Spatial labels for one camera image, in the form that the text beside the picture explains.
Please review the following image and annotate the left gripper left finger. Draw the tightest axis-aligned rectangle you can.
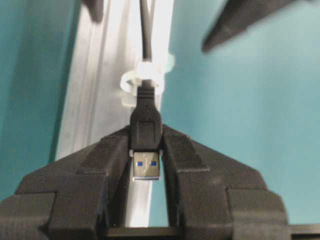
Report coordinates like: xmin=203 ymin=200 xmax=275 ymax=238
xmin=0 ymin=127 xmax=129 ymax=240

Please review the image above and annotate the black USB cable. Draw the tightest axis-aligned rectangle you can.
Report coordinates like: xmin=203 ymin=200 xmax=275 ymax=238
xmin=129 ymin=0 xmax=163 ymax=181

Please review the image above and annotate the left white zip-tie ring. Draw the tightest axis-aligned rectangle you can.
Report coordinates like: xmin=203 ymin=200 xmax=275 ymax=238
xmin=119 ymin=52 xmax=176 ymax=106

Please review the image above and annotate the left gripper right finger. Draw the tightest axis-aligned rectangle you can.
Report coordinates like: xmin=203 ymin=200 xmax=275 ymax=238
xmin=162 ymin=126 xmax=290 ymax=240

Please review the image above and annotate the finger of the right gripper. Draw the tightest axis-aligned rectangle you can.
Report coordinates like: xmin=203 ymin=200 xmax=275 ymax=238
xmin=82 ymin=0 xmax=105 ymax=23
xmin=201 ymin=0 xmax=297 ymax=53

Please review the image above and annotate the aluminium extrusion rail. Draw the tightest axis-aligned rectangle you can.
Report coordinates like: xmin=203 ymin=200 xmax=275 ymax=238
xmin=55 ymin=0 xmax=175 ymax=227

